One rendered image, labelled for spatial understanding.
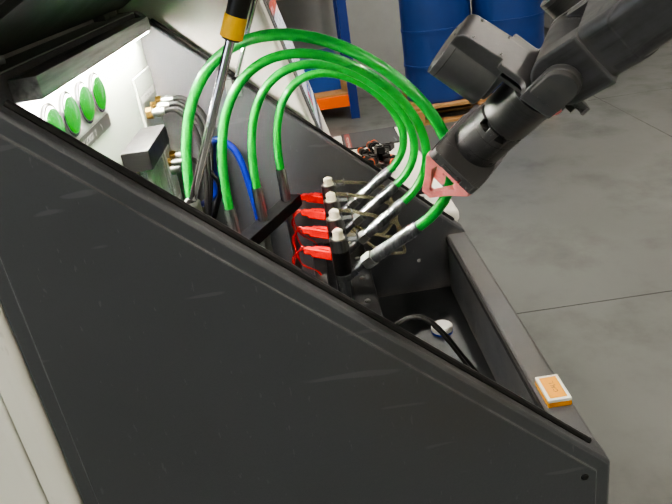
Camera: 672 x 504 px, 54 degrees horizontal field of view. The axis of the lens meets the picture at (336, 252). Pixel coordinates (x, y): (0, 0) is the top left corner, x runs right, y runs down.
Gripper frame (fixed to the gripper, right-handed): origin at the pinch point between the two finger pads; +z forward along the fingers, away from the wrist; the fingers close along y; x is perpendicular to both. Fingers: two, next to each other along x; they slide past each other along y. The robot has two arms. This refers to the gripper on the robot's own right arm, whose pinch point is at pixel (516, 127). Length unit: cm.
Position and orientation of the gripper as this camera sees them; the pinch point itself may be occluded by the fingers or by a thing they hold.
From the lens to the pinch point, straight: 105.6
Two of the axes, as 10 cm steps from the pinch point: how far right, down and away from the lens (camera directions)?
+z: -6.1, 6.5, 4.5
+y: -7.8, -6.1, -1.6
